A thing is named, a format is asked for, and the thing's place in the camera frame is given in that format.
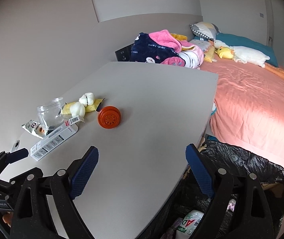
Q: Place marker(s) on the person's left hand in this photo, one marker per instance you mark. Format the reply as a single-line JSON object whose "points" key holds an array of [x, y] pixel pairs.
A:
{"points": [[6, 219]]}

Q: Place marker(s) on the orange round cap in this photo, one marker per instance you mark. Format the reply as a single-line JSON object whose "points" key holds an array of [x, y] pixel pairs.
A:
{"points": [[109, 117]]}

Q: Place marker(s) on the pink fleece towel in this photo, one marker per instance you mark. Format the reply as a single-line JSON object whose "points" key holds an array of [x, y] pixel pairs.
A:
{"points": [[164, 38]]}

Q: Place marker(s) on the yellow duck plush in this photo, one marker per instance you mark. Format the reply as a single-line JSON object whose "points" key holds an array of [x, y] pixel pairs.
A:
{"points": [[225, 53]]}

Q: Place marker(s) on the teal pillow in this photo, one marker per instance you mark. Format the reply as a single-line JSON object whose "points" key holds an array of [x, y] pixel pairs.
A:
{"points": [[244, 41]]}

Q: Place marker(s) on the purple plastic bag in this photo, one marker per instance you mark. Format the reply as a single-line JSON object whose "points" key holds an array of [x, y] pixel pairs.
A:
{"points": [[171, 229]]}

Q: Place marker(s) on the white door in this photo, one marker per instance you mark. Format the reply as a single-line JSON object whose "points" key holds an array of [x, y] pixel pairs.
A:
{"points": [[279, 15]]}

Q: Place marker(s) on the teal white cloth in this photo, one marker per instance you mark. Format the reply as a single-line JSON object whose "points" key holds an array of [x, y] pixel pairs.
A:
{"points": [[213, 109]]}

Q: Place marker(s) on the bin with black bag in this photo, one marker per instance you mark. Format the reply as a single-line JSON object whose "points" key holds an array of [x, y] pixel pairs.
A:
{"points": [[244, 159]]}

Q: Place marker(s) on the yellow packet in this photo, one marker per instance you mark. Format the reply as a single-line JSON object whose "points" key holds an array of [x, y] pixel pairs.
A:
{"points": [[94, 105]]}

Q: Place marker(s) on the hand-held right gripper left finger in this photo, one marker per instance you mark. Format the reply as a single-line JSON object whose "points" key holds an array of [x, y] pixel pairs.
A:
{"points": [[84, 171]]}

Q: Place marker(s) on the white paper tags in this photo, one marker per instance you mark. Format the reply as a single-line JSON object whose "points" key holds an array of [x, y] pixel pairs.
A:
{"points": [[73, 120]]}

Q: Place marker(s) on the clear plastic jar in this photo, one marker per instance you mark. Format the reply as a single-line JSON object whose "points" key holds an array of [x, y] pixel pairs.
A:
{"points": [[50, 114]]}

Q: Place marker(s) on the white pink striped garment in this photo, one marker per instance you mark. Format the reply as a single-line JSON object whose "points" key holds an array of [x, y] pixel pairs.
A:
{"points": [[194, 54]]}

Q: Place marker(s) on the navy printed blanket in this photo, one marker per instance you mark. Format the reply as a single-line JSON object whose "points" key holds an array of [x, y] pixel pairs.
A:
{"points": [[149, 49]]}

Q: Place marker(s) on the white green-label drink bottle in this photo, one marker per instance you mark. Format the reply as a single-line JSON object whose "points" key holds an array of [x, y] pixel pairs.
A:
{"points": [[189, 222]]}

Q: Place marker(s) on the white tissue balls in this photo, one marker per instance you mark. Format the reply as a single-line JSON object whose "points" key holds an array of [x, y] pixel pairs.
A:
{"points": [[80, 107]]}

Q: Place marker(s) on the bed with pink sheet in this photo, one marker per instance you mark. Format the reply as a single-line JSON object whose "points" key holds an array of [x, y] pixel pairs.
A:
{"points": [[251, 104]]}

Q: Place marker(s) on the checked patchwork pillow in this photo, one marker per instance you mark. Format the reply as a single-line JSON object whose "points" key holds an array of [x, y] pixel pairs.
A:
{"points": [[204, 29]]}

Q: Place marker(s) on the silver snack wrapper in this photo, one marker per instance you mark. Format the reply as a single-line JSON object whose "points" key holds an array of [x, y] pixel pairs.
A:
{"points": [[32, 128]]}

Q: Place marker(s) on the white goose plush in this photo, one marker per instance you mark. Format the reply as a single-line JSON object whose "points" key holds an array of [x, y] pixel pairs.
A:
{"points": [[249, 54]]}

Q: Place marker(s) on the long white box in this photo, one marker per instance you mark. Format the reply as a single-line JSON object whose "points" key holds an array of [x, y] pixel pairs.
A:
{"points": [[54, 140]]}

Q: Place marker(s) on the black socket panel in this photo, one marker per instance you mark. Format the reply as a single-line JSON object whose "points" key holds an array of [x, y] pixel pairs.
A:
{"points": [[124, 52]]}

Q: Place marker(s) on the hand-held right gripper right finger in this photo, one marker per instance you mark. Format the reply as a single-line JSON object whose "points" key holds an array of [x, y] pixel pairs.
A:
{"points": [[199, 169]]}

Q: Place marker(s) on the metal desk grommet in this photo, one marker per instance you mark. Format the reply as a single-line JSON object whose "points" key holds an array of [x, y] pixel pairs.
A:
{"points": [[15, 145]]}

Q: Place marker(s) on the yellow cloth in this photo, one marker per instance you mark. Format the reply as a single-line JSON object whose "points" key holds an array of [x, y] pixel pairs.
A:
{"points": [[180, 36]]}

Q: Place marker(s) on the yellow corn plush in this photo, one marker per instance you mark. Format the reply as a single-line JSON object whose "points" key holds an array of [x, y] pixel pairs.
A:
{"points": [[209, 54]]}

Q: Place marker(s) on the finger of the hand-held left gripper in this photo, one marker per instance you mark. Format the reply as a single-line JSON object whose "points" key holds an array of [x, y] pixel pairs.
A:
{"points": [[17, 154], [16, 181]]}

